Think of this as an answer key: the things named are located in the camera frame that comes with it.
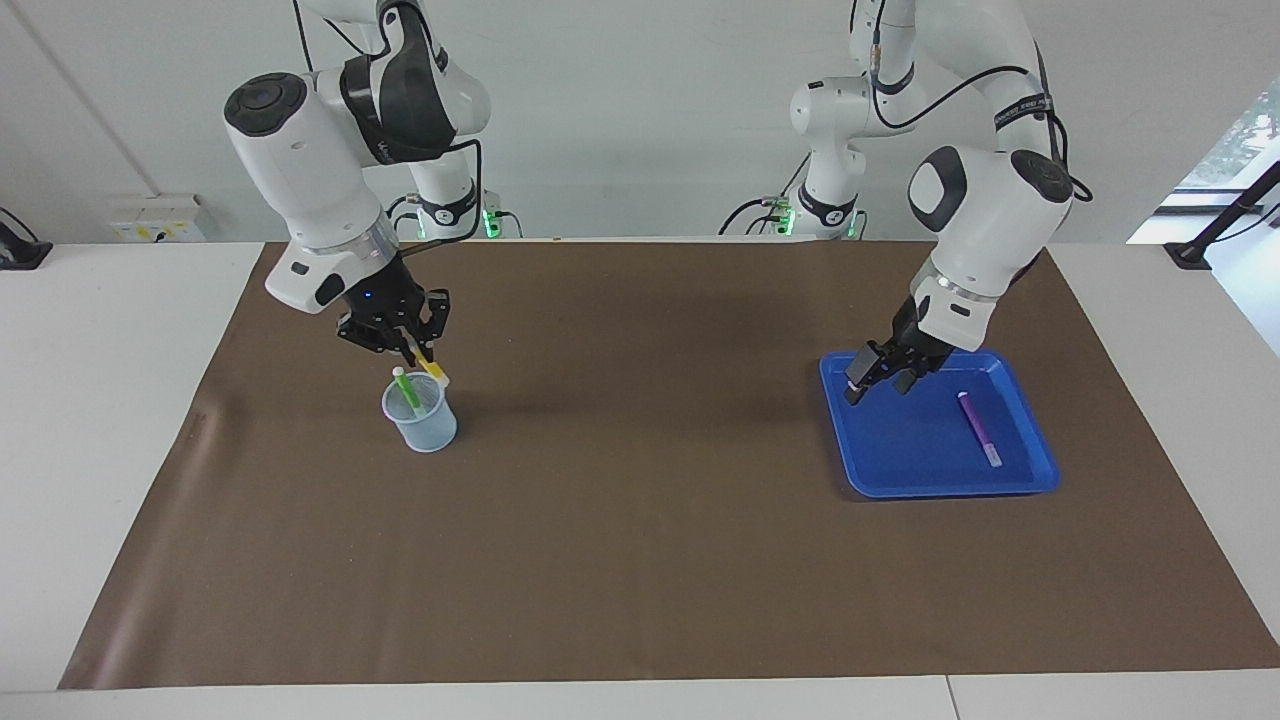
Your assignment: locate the yellow marker pen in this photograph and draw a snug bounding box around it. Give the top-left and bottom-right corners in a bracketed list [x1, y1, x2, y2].
[408, 345, 452, 390]

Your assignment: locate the green marker pen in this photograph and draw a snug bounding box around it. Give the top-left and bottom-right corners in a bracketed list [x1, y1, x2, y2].
[390, 365, 426, 417]

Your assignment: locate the purple marker pen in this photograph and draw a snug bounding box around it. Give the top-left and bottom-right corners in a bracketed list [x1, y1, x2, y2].
[957, 391, 1004, 469]

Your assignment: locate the blue plastic tray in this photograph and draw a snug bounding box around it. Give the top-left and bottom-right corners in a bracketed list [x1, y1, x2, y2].
[819, 348, 1063, 500]

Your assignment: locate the pale blue mesh pen cup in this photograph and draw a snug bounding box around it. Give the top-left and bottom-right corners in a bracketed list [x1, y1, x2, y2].
[381, 371, 460, 454]

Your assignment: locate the brown paper table mat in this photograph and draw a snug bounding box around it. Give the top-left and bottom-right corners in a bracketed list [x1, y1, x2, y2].
[58, 240, 1280, 691]

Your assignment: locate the window with greenery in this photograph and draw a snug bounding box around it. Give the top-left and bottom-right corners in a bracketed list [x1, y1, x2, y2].
[1128, 78, 1280, 246]

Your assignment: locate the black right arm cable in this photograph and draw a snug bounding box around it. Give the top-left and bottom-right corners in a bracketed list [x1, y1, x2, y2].
[290, 0, 485, 263]

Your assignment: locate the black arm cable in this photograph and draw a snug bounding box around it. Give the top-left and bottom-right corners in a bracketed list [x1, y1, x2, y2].
[720, 0, 1094, 237]
[290, 0, 485, 263]

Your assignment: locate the white wall power outlet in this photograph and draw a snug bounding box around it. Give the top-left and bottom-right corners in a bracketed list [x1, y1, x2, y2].
[107, 194, 207, 244]

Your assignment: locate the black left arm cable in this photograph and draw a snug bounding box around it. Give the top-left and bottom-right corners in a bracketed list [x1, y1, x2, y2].
[720, 0, 1094, 237]

